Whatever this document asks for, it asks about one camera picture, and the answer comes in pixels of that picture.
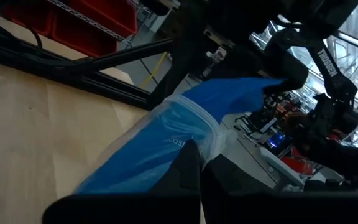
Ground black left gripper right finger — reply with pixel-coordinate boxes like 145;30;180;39
200;154;291;224

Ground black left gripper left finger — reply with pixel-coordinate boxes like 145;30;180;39
149;139;202;224

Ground clear zip plastic bag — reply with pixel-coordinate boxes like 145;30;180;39
73;93;239;195

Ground blue bandage strip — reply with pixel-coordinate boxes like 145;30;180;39
73;77;286;195

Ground red storage bin shelf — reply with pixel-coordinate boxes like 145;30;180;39
1;0;138;58

